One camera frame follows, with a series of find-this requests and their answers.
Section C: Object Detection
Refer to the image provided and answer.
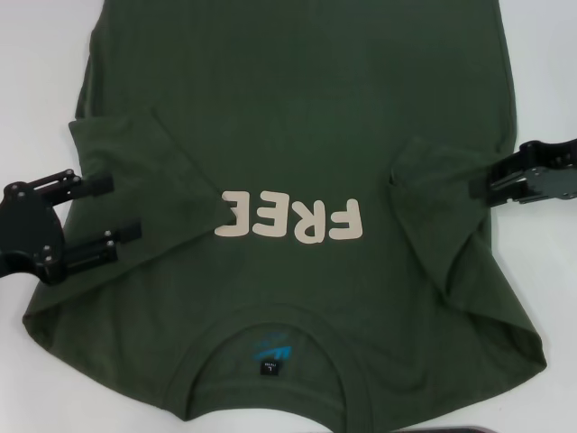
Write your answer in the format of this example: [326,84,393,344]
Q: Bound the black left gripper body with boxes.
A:
[0,181,69,287]

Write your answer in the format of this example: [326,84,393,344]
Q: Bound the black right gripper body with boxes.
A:
[524,136,577,203]

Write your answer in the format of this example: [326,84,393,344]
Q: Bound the dark green FREE t-shirt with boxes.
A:
[22,0,554,423]

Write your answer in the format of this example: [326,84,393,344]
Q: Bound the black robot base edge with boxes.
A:
[391,426,495,433]

